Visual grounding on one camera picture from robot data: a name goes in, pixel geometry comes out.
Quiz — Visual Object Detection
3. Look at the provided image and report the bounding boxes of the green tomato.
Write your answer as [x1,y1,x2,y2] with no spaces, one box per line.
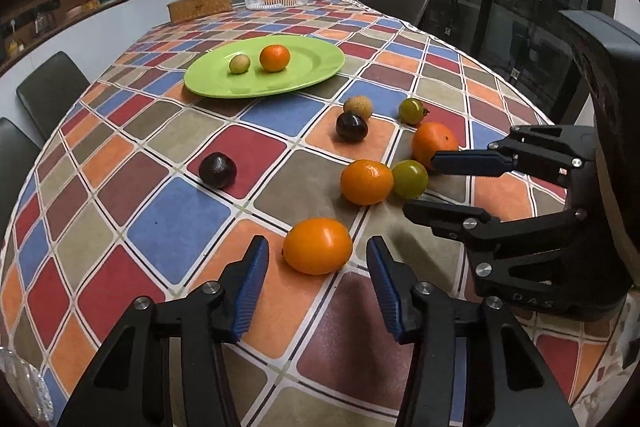
[398,98,430,126]
[391,160,429,200]

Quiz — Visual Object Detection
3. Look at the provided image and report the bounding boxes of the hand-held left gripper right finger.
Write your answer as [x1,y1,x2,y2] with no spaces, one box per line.
[366,237,581,427]

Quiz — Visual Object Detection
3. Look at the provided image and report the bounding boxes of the white sideboard cabinet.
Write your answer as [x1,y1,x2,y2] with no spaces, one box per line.
[0,0,236,118]

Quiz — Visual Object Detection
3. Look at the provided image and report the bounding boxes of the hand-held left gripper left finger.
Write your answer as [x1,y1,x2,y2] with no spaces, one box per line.
[72,235,271,427]

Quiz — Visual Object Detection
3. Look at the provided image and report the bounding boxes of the brown round fruit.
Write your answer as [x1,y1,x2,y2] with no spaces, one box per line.
[343,96,373,120]

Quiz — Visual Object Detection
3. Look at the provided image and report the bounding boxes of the woven wicker box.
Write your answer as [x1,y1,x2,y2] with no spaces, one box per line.
[167,0,234,24]

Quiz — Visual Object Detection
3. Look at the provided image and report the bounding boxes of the colourful checked tablecloth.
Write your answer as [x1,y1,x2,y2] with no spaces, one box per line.
[0,0,631,427]

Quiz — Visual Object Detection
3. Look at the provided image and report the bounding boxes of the clear glass object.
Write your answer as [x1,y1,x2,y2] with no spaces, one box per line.
[0,346,54,427]

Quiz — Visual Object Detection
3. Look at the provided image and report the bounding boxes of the green plate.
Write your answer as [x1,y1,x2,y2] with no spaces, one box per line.
[183,36,346,99]

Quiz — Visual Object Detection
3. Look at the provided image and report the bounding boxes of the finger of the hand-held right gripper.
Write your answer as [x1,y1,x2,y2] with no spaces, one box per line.
[403,200,591,278]
[431,125,598,188]

